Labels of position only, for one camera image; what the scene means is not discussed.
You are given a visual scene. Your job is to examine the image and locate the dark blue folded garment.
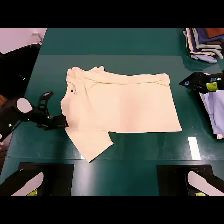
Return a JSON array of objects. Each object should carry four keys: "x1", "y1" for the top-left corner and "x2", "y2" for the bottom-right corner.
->
[{"x1": 193, "y1": 27, "x2": 224, "y2": 46}]

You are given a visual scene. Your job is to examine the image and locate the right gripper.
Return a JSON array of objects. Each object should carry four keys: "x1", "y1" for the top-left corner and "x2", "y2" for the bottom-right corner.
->
[{"x1": 178, "y1": 71, "x2": 210, "y2": 92}]

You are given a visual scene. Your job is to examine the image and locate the stack of pale folded clothes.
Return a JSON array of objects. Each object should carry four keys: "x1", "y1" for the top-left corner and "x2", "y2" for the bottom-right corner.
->
[{"x1": 182, "y1": 27, "x2": 224, "y2": 65}]

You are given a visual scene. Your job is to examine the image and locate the brown folded garment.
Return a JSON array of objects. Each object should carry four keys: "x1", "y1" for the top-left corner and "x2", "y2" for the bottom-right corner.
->
[{"x1": 203, "y1": 27, "x2": 224, "y2": 38}]

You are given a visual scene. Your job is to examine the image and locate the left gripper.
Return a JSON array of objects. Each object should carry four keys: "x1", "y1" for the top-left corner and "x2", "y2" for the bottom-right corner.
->
[{"x1": 37, "y1": 114, "x2": 70, "y2": 131}]

